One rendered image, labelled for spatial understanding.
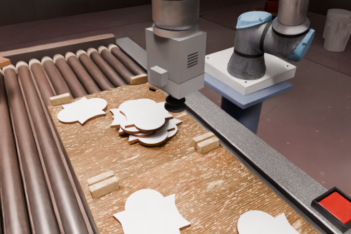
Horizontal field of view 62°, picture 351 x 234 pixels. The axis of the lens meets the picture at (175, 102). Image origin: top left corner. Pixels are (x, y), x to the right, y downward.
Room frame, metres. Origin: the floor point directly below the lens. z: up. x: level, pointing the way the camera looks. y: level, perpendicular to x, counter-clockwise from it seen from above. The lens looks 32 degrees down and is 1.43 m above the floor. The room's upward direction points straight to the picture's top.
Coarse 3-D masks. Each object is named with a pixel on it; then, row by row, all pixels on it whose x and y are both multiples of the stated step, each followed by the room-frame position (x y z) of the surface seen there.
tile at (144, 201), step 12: (144, 192) 0.42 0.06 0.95; (156, 192) 0.42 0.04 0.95; (132, 204) 0.39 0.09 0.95; (144, 204) 0.39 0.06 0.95; (156, 204) 0.39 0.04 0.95; (168, 204) 0.39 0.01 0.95; (120, 216) 0.36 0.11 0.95; (132, 216) 0.36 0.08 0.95; (144, 216) 0.36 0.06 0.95; (156, 216) 0.36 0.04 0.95; (168, 216) 0.36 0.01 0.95; (180, 216) 0.36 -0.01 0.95; (132, 228) 0.33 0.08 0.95; (144, 228) 0.33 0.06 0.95; (156, 228) 0.33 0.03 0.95; (168, 228) 0.33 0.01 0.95; (180, 228) 0.34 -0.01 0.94
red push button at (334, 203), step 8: (336, 192) 0.43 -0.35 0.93; (328, 200) 0.41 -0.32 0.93; (336, 200) 0.41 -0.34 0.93; (344, 200) 0.41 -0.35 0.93; (328, 208) 0.39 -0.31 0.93; (336, 208) 0.39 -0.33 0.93; (344, 208) 0.39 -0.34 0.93; (336, 216) 0.37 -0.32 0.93; (344, 216) 0.37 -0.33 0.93; (344, 224) 0.36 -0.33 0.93
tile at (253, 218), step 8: (248, 216) 0.36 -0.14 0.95; (256, 216) 0.36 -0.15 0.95; (264, 216) 0.36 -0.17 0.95; (272, 216) 0.36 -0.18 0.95; (280, 216) 0.36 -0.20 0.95; (240, 224) 0.34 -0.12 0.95; (248, 224) 0.34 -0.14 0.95; (256, 224) 0.34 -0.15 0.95; (264, 224) 0.34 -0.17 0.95; (272, 224) 0.34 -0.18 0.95; (280, 224) 0.34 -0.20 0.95; (288, 224) 0.34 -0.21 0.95; (240, 232) 0.33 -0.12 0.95; (248, 232) 0.33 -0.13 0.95; (256, 232) 0.33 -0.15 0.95; (264, 232) 0.33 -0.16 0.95; (272, 232) 0.33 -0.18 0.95; (280, 232) 0.33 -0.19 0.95; (288, 232) 0.33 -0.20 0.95; (296, 232) 0.33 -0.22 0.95
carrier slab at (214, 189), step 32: (192, 160) 0.52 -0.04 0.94; (224, 160) 0.52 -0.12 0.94; (128, 192) 0.43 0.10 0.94; (160, 192) 0.43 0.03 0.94; (192, 192) 0.43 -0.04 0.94; (224, 192) 0.43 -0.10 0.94; (256, 192) 0.43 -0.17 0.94; (96, 224) 0.35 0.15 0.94; (192, 224) 0.35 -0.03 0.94; (224, 224) 0.35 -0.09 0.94
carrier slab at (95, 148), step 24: (96, 96) 0.83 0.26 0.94; (120, 96) 0.83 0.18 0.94; (144, 96) 0.83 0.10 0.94; (96, 120) 0.69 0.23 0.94; (192, 120) 0.69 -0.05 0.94; (72, 144) 0.58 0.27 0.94; (96, 144) 0.58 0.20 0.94; (120, 144) 0.58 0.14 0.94; (168, 144) 0.58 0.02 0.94; (96, 168) 0.50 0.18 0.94; (120, 168) 0.50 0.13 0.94; (144, 168) 0.50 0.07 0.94
